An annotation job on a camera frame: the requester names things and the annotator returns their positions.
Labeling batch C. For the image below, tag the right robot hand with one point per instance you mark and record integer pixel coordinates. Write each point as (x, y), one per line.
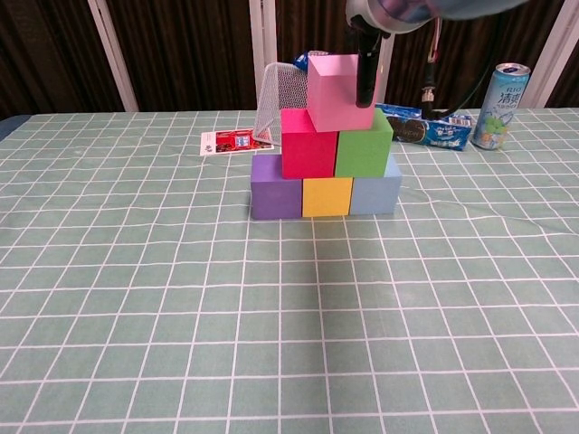
(366, 68)

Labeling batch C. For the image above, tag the pink foam cube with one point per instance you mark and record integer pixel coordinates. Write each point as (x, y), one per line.
(335, 104)

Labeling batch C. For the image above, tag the green foam cube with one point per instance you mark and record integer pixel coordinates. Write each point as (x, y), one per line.
(362, 151)

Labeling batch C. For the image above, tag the crimson foam cube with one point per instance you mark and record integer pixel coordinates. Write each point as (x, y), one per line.
(307, 153)

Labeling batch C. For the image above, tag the light blue foam cube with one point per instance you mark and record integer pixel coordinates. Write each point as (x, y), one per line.
(375, 194)

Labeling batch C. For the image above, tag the purple foam cube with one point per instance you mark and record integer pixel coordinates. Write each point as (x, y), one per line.
(273, 194)

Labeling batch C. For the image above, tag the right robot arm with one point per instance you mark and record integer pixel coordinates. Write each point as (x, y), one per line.
(434, 11)

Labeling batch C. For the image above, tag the small blue cookie pack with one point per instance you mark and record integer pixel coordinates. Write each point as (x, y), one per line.
(302, 61)

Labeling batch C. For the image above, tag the long blue cookie package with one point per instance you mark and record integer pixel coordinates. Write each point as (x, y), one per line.
(434, 131)

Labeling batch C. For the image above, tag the yellow foam cube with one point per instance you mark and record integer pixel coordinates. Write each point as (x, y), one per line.
(328, 196)

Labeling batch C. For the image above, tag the light blue drink can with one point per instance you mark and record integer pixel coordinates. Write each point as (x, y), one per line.
(497, 113)

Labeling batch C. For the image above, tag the red and white card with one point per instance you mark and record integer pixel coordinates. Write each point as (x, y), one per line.
(226, 142)

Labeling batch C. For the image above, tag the green checked tablecloth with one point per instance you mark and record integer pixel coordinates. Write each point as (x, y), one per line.
(271, 339)

